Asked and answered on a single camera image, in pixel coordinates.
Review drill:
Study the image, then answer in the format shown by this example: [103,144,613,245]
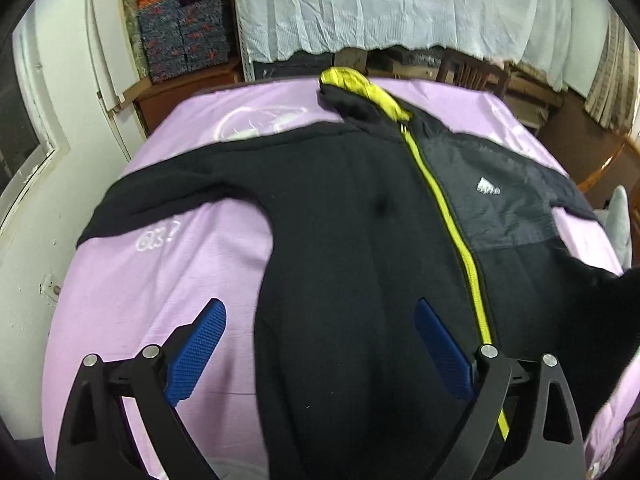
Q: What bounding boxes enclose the beige patterned curtain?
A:
[585,10,639,136]

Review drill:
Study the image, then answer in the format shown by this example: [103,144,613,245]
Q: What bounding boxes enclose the brown wooden cabinet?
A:
[134,58,243,136]

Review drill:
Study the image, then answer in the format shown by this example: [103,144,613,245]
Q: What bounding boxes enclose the brown wooden desk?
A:
[538,90,639,209]

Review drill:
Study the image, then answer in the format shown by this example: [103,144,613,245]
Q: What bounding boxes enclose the patterned dark blue storage boxes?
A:
[138,0,232,84]

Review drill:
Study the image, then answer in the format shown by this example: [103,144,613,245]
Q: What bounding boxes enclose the lilac printed bed sheet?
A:
[41,78,639,479]

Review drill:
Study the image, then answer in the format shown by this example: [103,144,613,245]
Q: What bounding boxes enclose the white crinkled cover cloth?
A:
[235,0,572,90]

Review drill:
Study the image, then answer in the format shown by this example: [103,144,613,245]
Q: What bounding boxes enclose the dark wooden chair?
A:
[435,48,510,99]

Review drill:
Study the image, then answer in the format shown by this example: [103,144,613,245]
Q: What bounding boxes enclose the black jacket with yellow zipper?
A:
[81,68,639,479]

